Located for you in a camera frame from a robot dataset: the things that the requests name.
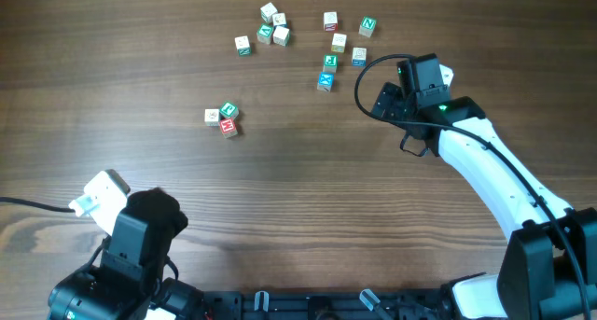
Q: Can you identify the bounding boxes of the red M wooden block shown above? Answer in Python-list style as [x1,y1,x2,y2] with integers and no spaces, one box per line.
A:
[219,118,238,138]

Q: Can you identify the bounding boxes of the shell picture blue D block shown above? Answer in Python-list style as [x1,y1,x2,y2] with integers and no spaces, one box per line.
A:
[204,108,220,127]

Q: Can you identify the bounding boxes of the green J wooden block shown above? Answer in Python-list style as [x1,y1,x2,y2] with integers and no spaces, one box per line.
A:
[219,101,240,119]

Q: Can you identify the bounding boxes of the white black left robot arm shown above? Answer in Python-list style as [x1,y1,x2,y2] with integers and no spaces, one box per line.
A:
[48,188,210,320]

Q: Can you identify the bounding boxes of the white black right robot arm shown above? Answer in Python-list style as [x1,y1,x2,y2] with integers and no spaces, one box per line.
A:
[367,54,596,319]

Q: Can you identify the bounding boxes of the green N block right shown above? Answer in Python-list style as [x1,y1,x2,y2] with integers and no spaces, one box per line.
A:
[358,16,377,37]

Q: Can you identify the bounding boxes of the green n block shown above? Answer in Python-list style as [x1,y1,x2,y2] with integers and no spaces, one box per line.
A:
[234,35,252,56]
[358,16,377,37]

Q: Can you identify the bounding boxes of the blue X wooden block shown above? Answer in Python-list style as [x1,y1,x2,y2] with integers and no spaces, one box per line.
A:
[317,72,334,92]

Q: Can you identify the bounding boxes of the green F wooden block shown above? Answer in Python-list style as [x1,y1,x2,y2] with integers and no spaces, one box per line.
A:
[323,54,338,73]

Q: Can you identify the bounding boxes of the white block yellow side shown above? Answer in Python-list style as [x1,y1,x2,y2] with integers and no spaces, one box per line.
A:
[331,34,347,53]

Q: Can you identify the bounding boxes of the white block red side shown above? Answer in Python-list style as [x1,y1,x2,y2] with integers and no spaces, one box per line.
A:
[323,11,339,32]

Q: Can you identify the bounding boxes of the white block green side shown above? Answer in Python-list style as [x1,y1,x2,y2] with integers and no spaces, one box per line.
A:
[272,26,290,47]

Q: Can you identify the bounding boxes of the white picture block blue side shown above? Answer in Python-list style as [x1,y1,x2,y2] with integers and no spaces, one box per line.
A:
[272,12,287,28]

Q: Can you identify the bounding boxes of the green A wooden block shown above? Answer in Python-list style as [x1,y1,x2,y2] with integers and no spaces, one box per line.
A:
[257,23,274,44]

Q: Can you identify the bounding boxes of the white block top left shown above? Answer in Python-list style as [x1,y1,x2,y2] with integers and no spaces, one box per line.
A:
[260,2,278,23]

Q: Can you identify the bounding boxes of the green N block left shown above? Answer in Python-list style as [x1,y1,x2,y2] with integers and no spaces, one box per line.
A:
[234,35,252,56]

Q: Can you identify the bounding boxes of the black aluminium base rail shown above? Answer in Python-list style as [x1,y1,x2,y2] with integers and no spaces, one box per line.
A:
[190,289,462,320]

